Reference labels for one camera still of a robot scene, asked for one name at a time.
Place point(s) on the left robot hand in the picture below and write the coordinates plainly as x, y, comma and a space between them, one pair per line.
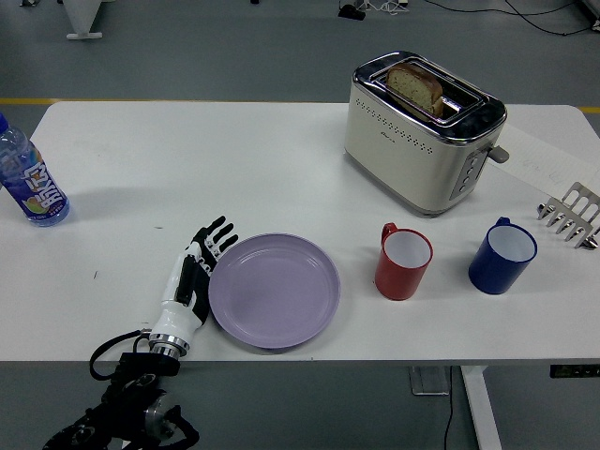
180, 300

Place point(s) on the purple plate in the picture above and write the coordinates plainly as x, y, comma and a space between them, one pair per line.
276, 290

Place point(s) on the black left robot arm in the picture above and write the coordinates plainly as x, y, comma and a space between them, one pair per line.
140, 389

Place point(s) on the clear drink bottle blue label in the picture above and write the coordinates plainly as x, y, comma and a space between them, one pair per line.
33, 183

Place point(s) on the red mug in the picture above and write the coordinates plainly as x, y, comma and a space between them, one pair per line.
398, 279

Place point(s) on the cream and chrome toaster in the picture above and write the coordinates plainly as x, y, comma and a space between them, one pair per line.
403, 164

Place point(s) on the white stand foot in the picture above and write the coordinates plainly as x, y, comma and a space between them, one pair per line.
82, 21

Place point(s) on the blue mug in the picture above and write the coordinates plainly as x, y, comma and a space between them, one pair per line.
492, 274

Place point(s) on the bread slice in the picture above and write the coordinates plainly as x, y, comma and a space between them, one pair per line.
415, 86

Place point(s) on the white table leg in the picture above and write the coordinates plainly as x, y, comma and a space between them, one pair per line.
480, 408

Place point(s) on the black floor device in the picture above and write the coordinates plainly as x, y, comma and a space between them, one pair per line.
351, 12

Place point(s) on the white paper sheet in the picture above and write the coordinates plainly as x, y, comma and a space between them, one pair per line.
544, 159

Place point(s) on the silver metal tongs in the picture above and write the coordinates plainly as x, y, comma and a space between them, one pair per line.
569, 218

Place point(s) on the black table control panel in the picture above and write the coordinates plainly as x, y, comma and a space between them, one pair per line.
574, 370

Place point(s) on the grey table foot bracket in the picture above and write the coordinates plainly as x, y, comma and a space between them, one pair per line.
427, 380

